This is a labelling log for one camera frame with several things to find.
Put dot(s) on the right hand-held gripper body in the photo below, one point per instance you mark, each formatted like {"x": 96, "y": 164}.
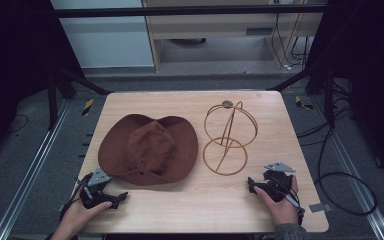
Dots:
{"x": 278, "y": 181}

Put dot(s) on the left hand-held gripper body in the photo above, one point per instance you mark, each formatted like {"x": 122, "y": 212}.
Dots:
{"x": 95, "y": 190}

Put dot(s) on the brown wide-brim hat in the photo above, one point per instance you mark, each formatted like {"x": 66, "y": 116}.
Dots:
{"x": 153, "y": 146}

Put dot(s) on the person's right hand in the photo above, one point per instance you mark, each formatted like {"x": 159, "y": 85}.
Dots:
{"x": 281, "y": 210}

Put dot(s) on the person's left hand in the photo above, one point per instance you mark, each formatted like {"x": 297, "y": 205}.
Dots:
{"x": 76, "y": 216}

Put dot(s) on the yellow black tape strip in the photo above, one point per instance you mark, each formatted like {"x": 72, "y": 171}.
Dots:
{"x": 302, "y": 103}
{"x": 87, "y": 107}

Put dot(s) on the black metal stand legs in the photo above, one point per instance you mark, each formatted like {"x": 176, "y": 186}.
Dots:
{"x": 328, "y": 96}
{"x": 52, "y": 100}

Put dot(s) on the dark curtain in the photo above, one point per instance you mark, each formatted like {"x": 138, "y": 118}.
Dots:
{"x": 373, "y": 83}
{"x": 13, "y": 66}

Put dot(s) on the white cabinet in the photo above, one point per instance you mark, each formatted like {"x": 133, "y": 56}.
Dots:
{"x": 103, "y": 40}

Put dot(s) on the light wooden desk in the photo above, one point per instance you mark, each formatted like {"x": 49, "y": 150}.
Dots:
{"x": 213, "y": 25}

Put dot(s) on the small metal table bracket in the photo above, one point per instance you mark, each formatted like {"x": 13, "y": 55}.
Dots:
{"x": 320, "y": 207}

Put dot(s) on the aluminium floor rail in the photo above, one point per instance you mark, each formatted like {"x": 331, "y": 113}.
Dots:
{"x": 356, "y": 180}
{"x": 30, "y": 173}

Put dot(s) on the black horizontal frame bar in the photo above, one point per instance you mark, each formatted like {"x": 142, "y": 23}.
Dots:
{"x": 180, "y": 11}

